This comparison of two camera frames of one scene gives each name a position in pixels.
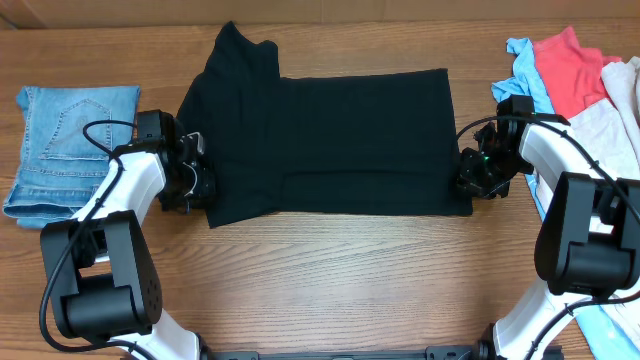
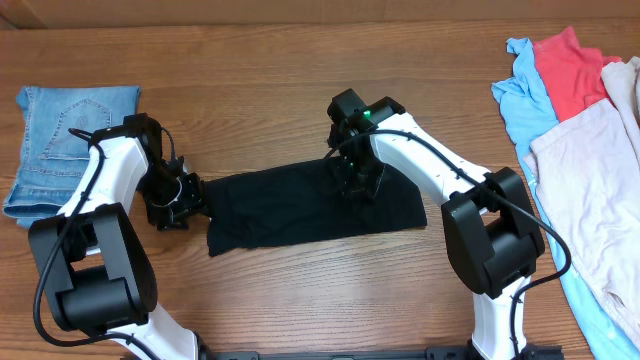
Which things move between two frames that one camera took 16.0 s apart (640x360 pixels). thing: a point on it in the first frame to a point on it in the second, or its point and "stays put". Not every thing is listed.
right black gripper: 467,183 to 354,192
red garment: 572,75 stays put
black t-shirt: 380,143 to 288,204
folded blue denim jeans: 61,170 stays put
